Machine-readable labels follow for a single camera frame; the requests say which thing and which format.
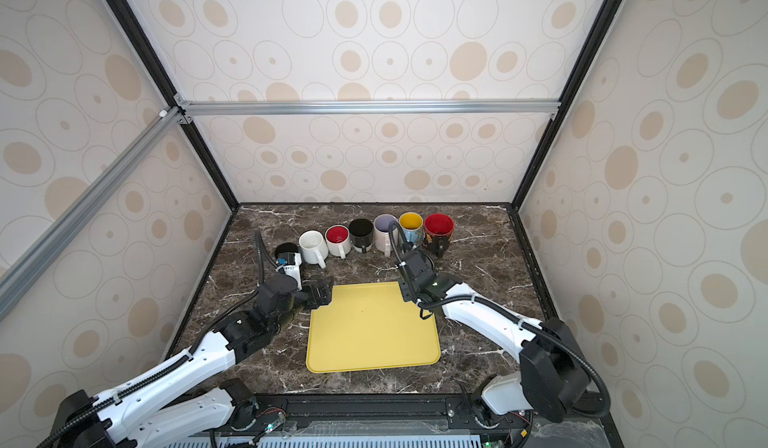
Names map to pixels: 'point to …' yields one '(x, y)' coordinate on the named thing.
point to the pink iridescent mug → (381, 234)
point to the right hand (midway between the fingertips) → (415, 277)
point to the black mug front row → (287, 247)
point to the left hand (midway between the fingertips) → (328, 277)
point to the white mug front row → (338, 240)
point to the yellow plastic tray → (366, 325)
